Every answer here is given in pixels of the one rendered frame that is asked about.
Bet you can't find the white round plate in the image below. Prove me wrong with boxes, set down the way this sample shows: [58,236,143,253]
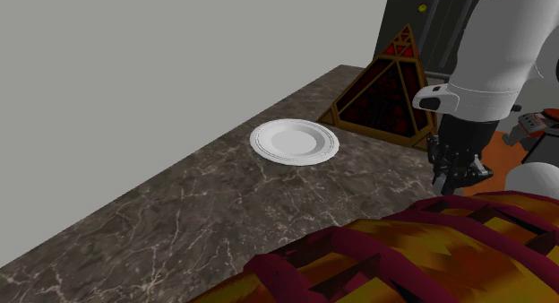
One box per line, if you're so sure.
[249,118,340,167]

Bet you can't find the dark grey tall appliance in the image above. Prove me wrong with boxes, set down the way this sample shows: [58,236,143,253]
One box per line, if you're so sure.
[374,0,486,83]

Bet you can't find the red black pyramid gold frame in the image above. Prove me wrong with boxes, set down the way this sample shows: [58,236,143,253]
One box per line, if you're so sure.
[315,23,440,152]

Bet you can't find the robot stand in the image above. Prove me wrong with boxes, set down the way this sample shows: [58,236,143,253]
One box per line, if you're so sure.
[186,189,559,303]

